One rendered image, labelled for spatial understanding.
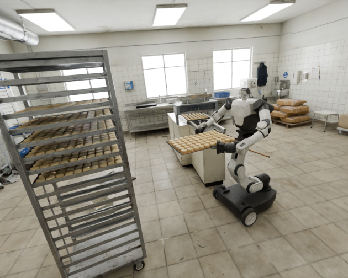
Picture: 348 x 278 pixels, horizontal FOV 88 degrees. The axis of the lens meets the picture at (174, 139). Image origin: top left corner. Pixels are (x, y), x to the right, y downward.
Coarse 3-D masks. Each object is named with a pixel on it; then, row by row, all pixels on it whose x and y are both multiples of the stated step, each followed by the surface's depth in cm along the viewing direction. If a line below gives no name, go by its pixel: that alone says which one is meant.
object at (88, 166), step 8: (104, 160) 142; (112, 160) 141; (120, 160) 140; (64, 168) 135; (72, 168) 133; (80, 168) 134; (88, 168) 131; (40, 176) 126; (48, 176) 130; (56, 176) 124
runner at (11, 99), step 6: (72, 90) 110; (78, 90) 112; (84, 90) 113; (90, 90) 114; (96, 90) 115; (102, 90) 117; (108, 90) 118; (18, 96) 101; (24, 96) 102; (30, 96) 104; (36, 96) 105; (42, 96) 106; (48, 96) 107; (54, 96) 108; (60, 96) 109; (66, 96) 110; (0, 102) 99; (6, 102) 100; (12, 102) 101
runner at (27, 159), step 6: (96, 144) 124; (102, 144) 125; (108, 144) 127; (66, 150) 118; (72, 150) 119; (78, 150) 121; (84, 150) 122; (36, 156) 113; (42, 156) 114; (48, 156) 115; (54, 156) 116; (24, 162) 111
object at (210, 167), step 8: (192, 128) 293; (208, 128) 278; (200, 152) 267; (208, 152) 256; (216, 152) 258; (224, 152) 261; (192, 160) 325; (200, 160) 274; (208, 160) 260; (216, 160) 262; (224, 160) 265; (200, 168) 281; (208, 168) 264; (216, 168) 266; (224, 168) 269; (200, 176) 288; (208, 176) 268; (216, 176) 270; (224, 176) 273; (208, 184) 276; (216, 184) 278
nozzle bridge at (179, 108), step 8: (176, 104) 314; (184, 104) 304; (192, 104) 302; (200, 104) 313; (208, 104) 315; (216, 104) 309; (176, 112) 306; (184, 112) 310; (192, 112) 309; (176, 120) 318
